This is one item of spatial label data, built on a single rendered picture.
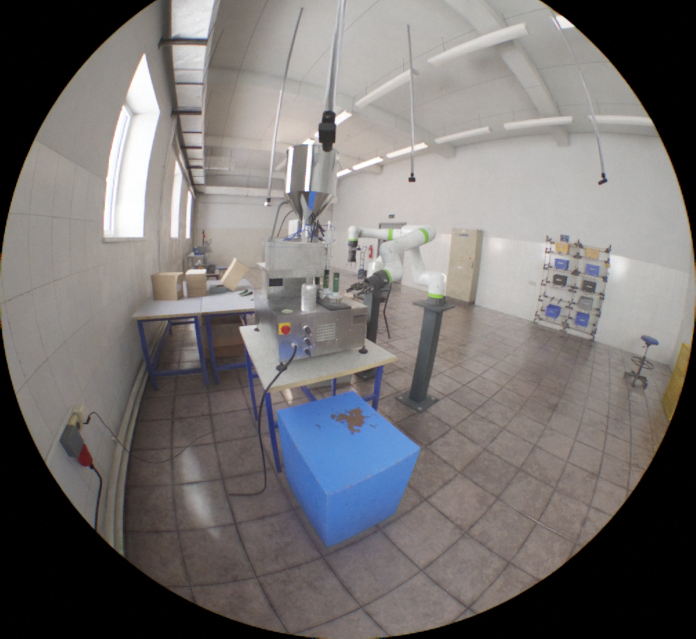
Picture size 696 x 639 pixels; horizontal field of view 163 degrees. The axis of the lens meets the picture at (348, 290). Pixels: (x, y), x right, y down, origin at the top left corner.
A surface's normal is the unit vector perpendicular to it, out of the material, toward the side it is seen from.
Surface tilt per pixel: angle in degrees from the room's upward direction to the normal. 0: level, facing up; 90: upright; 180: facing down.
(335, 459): 0
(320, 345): 90
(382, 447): 0
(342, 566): 0
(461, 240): 90
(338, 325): 90
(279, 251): 90
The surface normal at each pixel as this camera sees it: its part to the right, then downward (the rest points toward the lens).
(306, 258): 0.52, 0.20
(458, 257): -0.85, 0.06
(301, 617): 0.06, -0.98
